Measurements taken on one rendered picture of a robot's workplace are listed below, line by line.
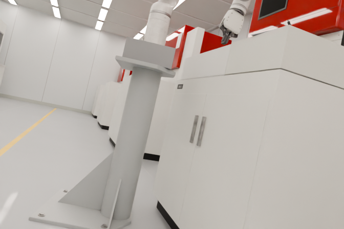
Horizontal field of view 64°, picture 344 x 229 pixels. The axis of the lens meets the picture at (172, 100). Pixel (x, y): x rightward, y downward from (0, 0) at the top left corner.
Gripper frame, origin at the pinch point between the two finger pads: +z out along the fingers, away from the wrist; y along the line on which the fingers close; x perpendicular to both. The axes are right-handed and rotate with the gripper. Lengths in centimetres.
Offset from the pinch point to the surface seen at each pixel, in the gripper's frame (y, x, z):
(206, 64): 1.5, -6.6, 13.8
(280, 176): -16, 50, 52
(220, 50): 2.7, 5.9, 8.2
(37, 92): 154, -796, 101
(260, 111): -3, 45, 35
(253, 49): 1.9, 32.6, 12.0
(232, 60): 1.3, 19.2, 14.6
